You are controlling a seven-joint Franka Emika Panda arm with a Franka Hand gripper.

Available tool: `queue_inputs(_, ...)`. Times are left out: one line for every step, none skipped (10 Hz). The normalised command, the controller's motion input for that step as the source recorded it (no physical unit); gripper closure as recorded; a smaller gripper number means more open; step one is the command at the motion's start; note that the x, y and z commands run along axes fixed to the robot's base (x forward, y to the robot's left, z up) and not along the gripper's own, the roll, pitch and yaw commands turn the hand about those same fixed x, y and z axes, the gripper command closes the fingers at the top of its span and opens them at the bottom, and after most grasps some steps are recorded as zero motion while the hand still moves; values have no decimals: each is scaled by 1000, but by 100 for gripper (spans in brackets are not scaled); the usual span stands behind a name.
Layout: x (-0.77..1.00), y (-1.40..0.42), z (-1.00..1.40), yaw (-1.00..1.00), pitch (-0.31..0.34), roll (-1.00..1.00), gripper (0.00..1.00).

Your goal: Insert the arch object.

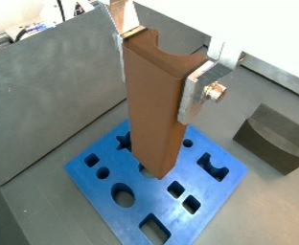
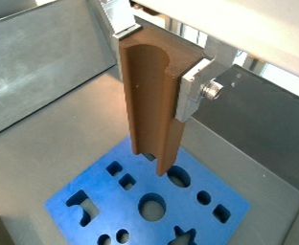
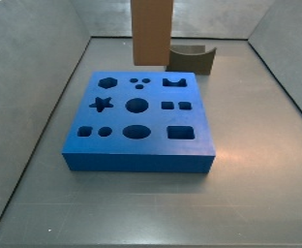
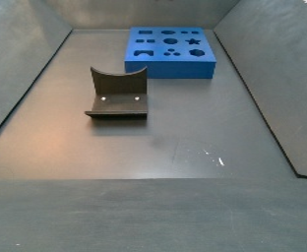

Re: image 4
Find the black curved holder stand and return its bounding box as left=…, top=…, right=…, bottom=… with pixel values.
left=86, top=68, right=148, bottom=118

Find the blue shape sorter block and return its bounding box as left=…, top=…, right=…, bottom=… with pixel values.
left=124, top=27, right=217, bottom=79

